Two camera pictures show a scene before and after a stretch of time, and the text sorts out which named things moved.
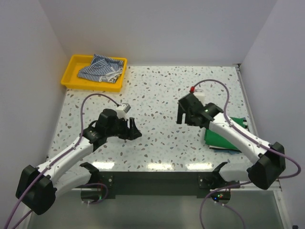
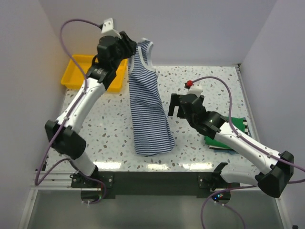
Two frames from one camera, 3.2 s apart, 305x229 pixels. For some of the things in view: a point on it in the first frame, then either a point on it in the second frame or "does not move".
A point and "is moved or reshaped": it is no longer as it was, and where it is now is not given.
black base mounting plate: (159, 183) does not move
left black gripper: (129, 133) to (129, 44)
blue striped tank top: (102, 68) is moved or reshaped
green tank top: (213, 140) does not move
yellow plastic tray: (71, 80) does not move
